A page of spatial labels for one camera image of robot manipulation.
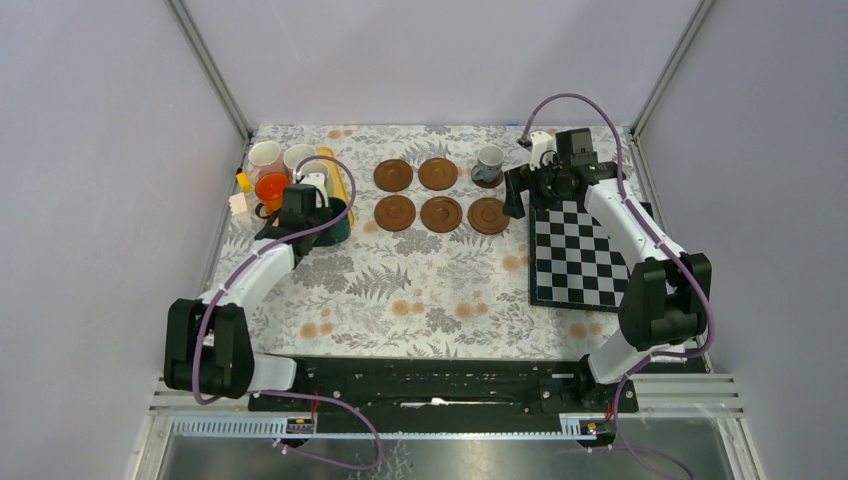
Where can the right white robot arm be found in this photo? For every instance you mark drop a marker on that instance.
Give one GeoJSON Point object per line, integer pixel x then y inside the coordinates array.
{"type": "Point", "coordinates": [665, 301]}

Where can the floral tablecloth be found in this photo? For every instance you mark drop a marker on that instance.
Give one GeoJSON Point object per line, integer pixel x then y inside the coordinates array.
{"type": "Point", "coordinates": [417, 293]}

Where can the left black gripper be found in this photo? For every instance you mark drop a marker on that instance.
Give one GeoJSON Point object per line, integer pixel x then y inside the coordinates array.
{"type": "Point", "coordinates": [324, 212]}

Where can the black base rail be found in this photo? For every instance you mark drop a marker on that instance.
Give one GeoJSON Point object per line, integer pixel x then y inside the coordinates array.
{"type": "Point", "coordinates": [427, 396]}

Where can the white pink block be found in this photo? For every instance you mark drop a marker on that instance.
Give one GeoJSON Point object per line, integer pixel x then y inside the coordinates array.
{"type": "Point", "coordinates": [238, 204]}

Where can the pink white mug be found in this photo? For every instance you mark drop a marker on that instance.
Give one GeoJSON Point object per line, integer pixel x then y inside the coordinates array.
{"type": "Point", "coordinates": [265, 158]}

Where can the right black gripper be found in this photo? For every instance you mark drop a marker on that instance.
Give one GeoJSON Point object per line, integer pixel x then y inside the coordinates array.
{"type": "Point", "coordinates": [524, 179]}

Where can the brown wooden coaster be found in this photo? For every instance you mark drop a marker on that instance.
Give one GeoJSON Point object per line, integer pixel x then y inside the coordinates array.
{"type": "Point", "coordinates": [393, 175]}
{"type": "Point", "coordinates": [441, 214]}
{"type": "Point", "coordinates": [438, 174]}
{"type": "Point", "coordinates": [395, 213]}
{"type": "Point", "coordinates": [486, 216]}

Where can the light green mug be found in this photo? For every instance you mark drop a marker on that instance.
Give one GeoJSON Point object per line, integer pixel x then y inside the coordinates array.
{"type": "Point", "coordinates": [316, 166]}

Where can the yellow tray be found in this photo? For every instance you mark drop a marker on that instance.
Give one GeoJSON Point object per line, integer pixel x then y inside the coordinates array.
{"type": "Point", "coordinates": [335, 177]}

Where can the yellow block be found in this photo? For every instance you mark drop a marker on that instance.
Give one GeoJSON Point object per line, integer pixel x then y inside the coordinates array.
{"type": "Point", "coordinates": [244, 182]}

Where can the orange mug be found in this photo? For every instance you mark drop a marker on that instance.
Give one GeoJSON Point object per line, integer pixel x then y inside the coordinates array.
{"type": "Point", "coordinates": [269, 190]}

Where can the dark green mug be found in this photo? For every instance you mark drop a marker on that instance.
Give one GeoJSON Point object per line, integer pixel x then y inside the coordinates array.
{"type": "Point", "coordinates": [339, 231]}

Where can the black white checkerboard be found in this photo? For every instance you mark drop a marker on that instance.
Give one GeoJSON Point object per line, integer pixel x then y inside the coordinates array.
{"type": "Point", "coordinates": [572, 262]}

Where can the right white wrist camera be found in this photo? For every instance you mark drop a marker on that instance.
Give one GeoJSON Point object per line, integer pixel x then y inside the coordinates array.
{"type": "Point", "coordinates": [542, 148]}

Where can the grey mug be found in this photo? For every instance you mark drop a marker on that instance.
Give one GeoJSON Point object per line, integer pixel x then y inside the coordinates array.
{"type": "Point", "coordinates": [488, 165]}

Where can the dark brown coaster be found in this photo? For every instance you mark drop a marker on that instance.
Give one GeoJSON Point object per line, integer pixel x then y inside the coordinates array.
{"type": "Point", "coordinates": [497, 181]}

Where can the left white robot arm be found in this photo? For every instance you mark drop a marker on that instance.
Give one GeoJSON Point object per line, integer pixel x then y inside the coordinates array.
{"type": "Point", "coordinates": [209, 350]}

